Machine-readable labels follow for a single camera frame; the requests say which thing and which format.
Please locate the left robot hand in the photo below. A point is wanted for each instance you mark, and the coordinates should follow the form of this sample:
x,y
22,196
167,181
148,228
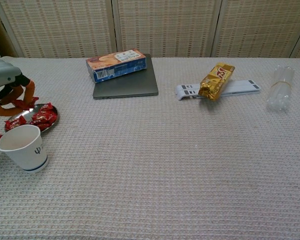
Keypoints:
x,y
2,72

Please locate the red candy heap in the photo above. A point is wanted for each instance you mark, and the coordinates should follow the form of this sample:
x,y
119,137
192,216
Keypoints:
x,y
43,116

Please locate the white paper cup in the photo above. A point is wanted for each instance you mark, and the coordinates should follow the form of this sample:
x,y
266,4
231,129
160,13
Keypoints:
x,y
27,152

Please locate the metal dish of red candies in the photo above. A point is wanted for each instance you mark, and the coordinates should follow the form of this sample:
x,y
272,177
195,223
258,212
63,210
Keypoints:
x,y
27,116

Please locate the orange blue biscuit box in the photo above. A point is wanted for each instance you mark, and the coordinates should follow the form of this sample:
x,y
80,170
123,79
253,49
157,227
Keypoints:
x,y
115,67

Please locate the grey closed laptop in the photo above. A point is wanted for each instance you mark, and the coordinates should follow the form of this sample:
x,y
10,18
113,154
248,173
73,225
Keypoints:
x,y
130,86

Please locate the woven folding screen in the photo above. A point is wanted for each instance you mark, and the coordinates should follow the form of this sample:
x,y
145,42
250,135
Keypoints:
x,y
165,27

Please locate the white woven tablecloth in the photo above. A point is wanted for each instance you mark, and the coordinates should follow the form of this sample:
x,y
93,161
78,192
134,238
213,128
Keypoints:
x,y
165,162

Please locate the gold snack packet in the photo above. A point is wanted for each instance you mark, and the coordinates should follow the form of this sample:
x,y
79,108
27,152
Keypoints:
x,y
215,82

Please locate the clear plastic tube bundle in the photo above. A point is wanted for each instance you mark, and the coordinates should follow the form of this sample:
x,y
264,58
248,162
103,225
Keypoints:
x,y
280,95

